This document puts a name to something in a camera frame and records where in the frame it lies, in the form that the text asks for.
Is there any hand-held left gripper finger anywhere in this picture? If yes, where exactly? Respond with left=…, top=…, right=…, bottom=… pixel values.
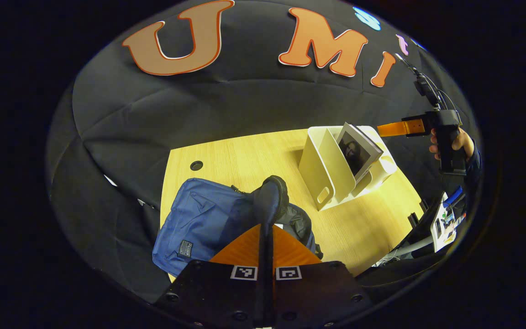
left=153, top=224, right=266, bottom=329
left=269, top=224, right=373, bottom=329

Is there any black backdrop cloth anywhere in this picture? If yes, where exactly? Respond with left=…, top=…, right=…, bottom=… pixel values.
left=46, top=0, right=481, bottom=303

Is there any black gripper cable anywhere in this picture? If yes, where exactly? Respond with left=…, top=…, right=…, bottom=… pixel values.
left=394, top=52, right=463, bottom=125

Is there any white spine book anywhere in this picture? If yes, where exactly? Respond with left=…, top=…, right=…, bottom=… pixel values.
left=336, top=122, right=385, bottom=184

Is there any blue schoolbag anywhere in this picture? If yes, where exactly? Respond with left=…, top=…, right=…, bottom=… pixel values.
left=152, top=175, right=323, bottom=277

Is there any white bookshelf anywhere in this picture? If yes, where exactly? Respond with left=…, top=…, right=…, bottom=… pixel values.
left=298, top=124, right=399, bottom=212

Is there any grey metal bar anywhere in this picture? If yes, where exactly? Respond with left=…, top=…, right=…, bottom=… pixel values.
left=375, top=235, right=433, bottom=267

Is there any white printed sheet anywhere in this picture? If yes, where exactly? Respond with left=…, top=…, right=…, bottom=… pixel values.
left=431, top=192, right=467, bottom=253

